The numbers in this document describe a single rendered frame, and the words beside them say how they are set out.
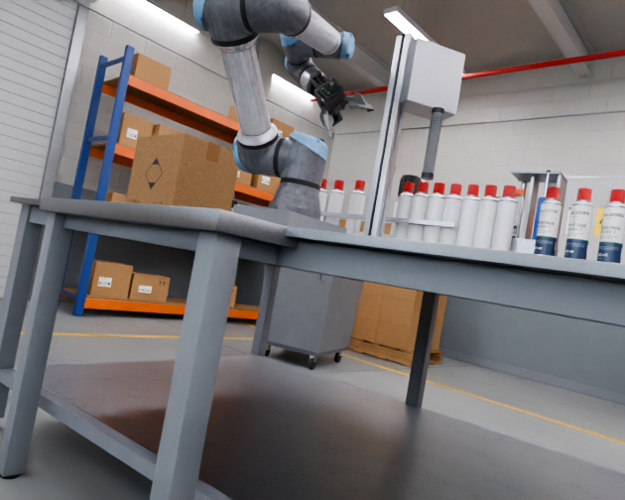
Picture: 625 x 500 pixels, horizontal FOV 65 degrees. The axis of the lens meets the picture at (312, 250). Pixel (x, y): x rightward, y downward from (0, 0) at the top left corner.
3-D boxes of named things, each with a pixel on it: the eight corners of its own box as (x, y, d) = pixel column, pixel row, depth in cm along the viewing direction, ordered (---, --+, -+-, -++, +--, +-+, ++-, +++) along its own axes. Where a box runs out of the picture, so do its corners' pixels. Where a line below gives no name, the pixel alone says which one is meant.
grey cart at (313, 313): (291, 348, 469) (308, 249, 473) (352, 363, 443) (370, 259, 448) (241, 356, 388) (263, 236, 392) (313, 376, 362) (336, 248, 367)
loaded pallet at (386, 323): (441, 363, 546) (461, 240, 553) (409, 367, 480) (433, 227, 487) (350, 339, 619) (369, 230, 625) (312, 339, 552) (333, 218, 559)
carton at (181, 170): (227, 227, 176) (241, 154, 177) (170, 214, 157) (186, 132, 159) (179, 222, 195) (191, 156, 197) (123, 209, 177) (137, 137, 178)
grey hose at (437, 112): (435, 180, 145) (445, 110, 146) (430, 177, 142) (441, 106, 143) (423, 180, 147) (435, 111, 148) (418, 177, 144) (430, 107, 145)
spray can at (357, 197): (360, 241, 169) (370, 183, 170) (352, 239, 165) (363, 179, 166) (347, 239, 172) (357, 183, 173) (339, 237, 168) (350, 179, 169)
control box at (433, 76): (455, 115, 148) (466, 54, 148) (407, 99, 142) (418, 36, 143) (437, 123, 157) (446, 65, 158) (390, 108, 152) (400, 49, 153)
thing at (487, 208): (492, 257, 143) (503, 187, 143) (486, 255, 138) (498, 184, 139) (474, 255, 146) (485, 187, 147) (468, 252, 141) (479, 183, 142)
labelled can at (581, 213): (586, 268, 128) (597, 191, 129) (583, 266, 124) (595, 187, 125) (563, 266, 131) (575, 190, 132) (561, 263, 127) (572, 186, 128)
